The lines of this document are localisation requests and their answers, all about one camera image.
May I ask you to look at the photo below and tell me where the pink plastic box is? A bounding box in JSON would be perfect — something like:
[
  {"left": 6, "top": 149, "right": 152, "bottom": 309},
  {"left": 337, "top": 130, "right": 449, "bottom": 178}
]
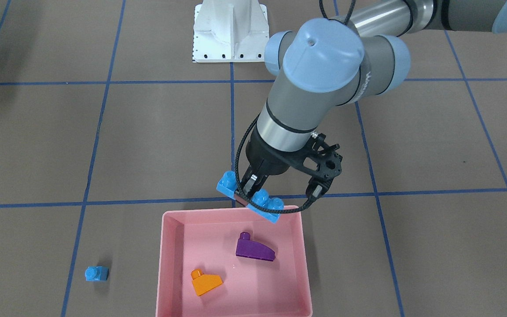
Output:
[{"left": 155, "top": 207, "right": 312, "bottom": 317}]

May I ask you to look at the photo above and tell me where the long blue block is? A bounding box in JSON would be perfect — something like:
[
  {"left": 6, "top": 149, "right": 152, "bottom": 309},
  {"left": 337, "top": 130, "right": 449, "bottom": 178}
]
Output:
[{"left": 217, "top": 171, "right": 284, "bottom": 224}]

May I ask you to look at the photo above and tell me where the purple wedge block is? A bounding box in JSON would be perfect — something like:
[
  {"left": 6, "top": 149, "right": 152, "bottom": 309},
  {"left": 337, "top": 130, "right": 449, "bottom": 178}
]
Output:
[{"left": 235, "top": 232, "right": 276, "bottom": 262}]

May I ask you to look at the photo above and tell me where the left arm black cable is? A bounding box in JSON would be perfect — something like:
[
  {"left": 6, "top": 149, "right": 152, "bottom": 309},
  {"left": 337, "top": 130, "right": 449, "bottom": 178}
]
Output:
[{"left": 233, "top": 0, "right": 355, "bottom": 214}]

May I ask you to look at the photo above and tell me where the small blue block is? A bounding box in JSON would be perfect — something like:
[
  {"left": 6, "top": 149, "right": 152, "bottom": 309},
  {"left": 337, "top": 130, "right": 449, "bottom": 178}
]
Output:
[{"left": 84, "top": 265, "right": 109, "bottom": 282}]

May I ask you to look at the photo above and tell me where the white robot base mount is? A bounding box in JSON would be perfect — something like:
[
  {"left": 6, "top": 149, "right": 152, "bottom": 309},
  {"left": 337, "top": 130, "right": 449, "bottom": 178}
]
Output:
[{"left": 192, "top": 0, "right": 269, "bottom": 63}]

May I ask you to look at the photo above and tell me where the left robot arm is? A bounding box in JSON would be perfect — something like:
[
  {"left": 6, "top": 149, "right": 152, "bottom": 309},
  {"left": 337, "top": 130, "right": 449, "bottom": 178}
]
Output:
[{"left": 217, "top": 0, "right": 507, "bottom": 200}]

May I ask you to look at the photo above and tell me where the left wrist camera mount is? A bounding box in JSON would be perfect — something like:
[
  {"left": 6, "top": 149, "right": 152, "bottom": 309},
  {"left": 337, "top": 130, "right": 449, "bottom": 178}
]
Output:
[{"left": 292, "top": 131, "right": 343, "bottom": 200}]

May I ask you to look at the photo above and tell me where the orange wedge block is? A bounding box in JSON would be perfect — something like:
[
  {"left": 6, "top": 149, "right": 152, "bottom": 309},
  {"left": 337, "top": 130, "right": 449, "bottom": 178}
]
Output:
[{"left": 191, "top": 269, "right": 223, "bottom": 296}]

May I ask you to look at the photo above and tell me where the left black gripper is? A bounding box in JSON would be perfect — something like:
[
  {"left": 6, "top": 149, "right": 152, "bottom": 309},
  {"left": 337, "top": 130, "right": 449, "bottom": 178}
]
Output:
[{"left": 235, "top": 132, "right": 304, "bottom": 199}]

